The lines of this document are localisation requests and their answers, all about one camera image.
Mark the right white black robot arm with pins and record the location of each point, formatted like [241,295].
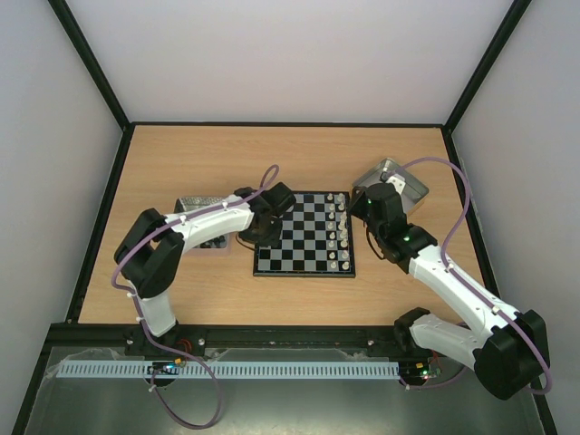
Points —
[505,348]

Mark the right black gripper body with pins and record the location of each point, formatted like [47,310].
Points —
[359,205]

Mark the light blue slotted cable duct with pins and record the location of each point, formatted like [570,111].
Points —
[230,370]

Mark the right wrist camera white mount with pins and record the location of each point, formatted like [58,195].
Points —
[397,181]

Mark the pink tin with black pieces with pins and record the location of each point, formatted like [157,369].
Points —
[191,203]

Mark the gold silver empty tin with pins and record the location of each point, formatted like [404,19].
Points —
[414,192]

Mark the black silver chess board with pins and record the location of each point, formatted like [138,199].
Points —
[303,247]

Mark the black aluminium frame rail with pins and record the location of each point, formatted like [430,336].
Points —
[375,341]

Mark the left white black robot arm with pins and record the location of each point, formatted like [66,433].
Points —
[148,257]

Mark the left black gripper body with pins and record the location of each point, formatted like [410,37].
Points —
[264,238]

